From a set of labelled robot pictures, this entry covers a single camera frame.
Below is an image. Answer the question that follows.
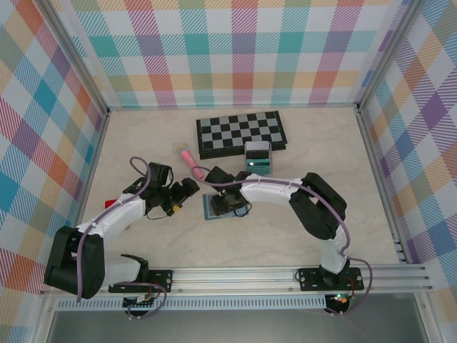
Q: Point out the teal leather card wallet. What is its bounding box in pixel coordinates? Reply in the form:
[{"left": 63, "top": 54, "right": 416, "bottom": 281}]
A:
[{"left": 201, "top": 192, "right": 251, "bottom": 222}]

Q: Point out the clear acrylic card stand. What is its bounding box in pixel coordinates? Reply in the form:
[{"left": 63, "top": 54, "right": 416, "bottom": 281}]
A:
[{"left": 243, "top": 141, "right": 274, "bottom": 177}]

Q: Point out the pink marker pen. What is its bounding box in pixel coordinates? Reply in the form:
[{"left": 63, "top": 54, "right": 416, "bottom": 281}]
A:
[{"left": 174, "top": 142, "right": 206, "bottom": 179}]

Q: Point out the black and grey chessboard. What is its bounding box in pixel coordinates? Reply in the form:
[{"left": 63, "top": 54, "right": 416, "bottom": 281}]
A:
[{"left": 195, "top": 110, "right": 288, "bottom": 161}]

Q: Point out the grey metal panel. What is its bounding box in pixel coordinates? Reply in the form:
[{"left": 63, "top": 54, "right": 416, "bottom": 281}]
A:
[{"left": 46, "top": 309, "right": 429, "bottom": 343}]

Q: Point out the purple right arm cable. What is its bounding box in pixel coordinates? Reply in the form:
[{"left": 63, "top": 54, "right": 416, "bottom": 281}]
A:
[{"left": 196, "top": 173, "right": 374, "bottom": 318}]

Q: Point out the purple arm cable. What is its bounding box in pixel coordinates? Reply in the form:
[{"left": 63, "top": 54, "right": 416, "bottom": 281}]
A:
[
  {"left": 76, "top": 156, "right": 168, "bottom": 319},
  {"left": 196, "top": 173, "right": 374, "bottom": 318}
]

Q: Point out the aluminium frame rail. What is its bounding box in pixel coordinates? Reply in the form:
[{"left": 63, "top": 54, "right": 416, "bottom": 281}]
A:
[
  {"left": 63, "top": 112, "right": 111, "bottom": 268},
  {"left": 356, "top": 109, "right": 410, "bottom": 265}
]

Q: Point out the aluminium mounting rail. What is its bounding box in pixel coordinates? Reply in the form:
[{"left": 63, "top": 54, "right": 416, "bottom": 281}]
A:
[{"left": 38, "top": 263, "right": 435, "bottom": 296}]

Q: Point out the slotted grey cable duct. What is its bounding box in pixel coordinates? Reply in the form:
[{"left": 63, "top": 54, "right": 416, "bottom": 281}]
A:
[{"left": 56, "top": 298, "right": 328, "bottom": 311}]

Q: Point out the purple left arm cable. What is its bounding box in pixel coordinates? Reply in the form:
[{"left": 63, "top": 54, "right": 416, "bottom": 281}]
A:
[{"left": 76, "top": 156, "right": 168, "bottom": 319}]

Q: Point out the aluminium frame post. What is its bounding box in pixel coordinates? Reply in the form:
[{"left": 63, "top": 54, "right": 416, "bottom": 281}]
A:
[
  {"left": 356, "top": 0, "right": 422, "bottom": 111},
  {"left": 44, "top": 0, "right": 111, "bottom": 117}
]

